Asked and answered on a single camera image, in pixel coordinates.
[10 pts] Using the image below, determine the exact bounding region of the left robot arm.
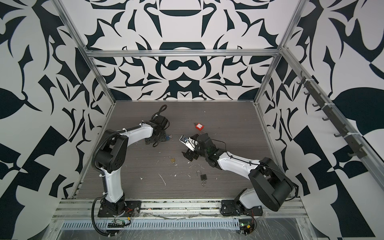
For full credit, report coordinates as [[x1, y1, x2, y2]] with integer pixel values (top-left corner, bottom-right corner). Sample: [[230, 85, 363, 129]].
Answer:
[[92, 115, 170, 215]]

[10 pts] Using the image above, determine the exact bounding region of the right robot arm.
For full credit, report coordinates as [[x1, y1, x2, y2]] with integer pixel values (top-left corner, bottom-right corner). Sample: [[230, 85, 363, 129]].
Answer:
[[180, 134, 298, 216]]

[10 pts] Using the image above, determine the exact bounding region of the black padlock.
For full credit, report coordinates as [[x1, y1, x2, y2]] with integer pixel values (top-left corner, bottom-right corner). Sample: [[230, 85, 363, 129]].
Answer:
[[197, 170, 208, 187]]

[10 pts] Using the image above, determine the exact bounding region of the red padlock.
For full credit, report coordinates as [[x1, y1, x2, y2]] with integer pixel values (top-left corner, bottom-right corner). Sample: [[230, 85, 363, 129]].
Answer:
[[194, 123, 207, 136]]

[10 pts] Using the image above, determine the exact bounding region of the right circuit board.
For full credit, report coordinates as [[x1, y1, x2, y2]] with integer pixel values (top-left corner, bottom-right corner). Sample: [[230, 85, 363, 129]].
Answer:
[[240, 221, 257, 236]]

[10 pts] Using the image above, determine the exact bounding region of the circuit board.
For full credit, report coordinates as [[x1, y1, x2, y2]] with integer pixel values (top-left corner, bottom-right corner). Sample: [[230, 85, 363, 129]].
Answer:
[[240, 221, 257, 236], [107, 218, 131, 229]]

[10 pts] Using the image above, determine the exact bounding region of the left circuit board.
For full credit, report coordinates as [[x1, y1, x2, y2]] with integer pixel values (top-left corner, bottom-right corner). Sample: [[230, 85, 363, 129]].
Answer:
[[107, 218, 131, 229]]

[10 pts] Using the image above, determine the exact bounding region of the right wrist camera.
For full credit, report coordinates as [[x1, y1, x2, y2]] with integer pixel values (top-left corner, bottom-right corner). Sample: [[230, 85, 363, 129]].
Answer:
[[180, 135, 198, 151]]

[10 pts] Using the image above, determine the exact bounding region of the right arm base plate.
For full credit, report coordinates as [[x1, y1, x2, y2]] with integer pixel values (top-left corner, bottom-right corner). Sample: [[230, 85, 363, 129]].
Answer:
[[220, 200, 264, 217]]

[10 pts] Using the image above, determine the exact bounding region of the white cable duct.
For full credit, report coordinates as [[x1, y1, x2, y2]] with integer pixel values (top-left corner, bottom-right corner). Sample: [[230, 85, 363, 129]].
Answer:
[[61, 218, 241, 231]]

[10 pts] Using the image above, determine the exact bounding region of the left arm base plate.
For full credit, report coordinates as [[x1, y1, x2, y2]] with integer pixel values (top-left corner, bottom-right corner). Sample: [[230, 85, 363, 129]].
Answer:
[[98, 200, 142, 218]]

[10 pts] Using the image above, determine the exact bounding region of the black corrugated cable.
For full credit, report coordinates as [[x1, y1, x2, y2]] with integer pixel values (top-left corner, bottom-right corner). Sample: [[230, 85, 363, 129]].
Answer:
[[91, 196, 121, 237]]

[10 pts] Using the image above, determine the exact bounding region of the aluminium front rail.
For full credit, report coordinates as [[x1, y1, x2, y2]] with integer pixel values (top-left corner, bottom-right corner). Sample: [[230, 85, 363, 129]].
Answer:
[[52, 199, 309, 220]]

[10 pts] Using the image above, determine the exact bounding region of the wall hook rack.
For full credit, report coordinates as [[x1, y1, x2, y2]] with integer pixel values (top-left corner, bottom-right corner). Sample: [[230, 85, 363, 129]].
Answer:
[[298, 72, 369, 159]]

